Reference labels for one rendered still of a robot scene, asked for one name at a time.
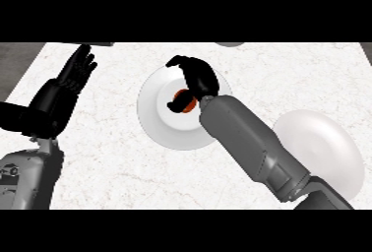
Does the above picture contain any white domed plate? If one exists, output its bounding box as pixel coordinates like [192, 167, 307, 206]
[271, 109, 366, 202]

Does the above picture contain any red tomato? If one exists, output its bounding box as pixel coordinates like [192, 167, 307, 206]
[173, 88, 199, 114]

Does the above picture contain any grey round object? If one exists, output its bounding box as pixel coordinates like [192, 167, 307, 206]
[214, 42, 246, 48]

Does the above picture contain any white flat plate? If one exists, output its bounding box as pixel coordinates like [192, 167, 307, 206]
[137, 64, 233, 152]

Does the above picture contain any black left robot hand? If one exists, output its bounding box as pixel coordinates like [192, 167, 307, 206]
[53, 43, 99, 96]

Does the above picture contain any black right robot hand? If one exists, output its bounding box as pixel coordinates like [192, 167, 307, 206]
[164, 54, 221, 113]

